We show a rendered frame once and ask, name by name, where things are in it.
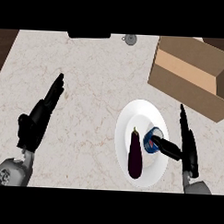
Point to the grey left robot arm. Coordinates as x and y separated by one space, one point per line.
12 171

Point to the blue can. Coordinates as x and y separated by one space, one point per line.
150 144

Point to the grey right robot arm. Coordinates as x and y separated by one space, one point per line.
195 185

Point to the black flat appliance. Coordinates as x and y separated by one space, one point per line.
89 35

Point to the dark purple eggplant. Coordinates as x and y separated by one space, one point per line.
135 158

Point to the white oval plate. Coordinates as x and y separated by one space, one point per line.
142 143

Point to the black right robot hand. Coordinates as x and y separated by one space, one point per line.
186 144

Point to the brown cardboard box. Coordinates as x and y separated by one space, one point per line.
192 74

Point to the small grey round object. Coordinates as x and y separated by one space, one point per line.
130 39

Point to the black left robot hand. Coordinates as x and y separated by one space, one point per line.
36 123

